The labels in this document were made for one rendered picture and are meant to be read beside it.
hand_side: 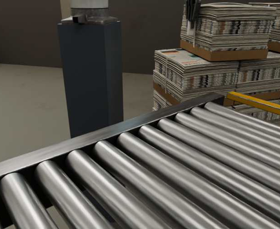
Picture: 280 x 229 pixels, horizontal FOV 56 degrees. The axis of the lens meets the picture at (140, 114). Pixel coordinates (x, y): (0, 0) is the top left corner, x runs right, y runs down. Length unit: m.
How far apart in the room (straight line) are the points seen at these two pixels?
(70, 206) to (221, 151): 0.33
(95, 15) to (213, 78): 0.59
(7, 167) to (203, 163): 0.38
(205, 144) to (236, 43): 0.74
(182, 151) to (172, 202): 0.16
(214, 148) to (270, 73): 0.94
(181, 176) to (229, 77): 0.88
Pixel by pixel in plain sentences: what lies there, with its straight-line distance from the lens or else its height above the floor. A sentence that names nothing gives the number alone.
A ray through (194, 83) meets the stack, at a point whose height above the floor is 0.74.
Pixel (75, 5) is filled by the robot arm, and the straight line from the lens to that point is 1.14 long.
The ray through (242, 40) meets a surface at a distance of 1.30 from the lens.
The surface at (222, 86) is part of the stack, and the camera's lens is 1.32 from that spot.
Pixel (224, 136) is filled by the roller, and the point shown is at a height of 0.79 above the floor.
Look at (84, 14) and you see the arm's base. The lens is 1.11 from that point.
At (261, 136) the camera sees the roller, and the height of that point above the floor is 0.80.
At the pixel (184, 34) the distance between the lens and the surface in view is 1.51.
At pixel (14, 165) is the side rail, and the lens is 0.58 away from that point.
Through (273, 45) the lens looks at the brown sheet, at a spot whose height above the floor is 0.86.
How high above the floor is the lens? 1.10
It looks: 24 degrees down
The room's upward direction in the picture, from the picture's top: straight up
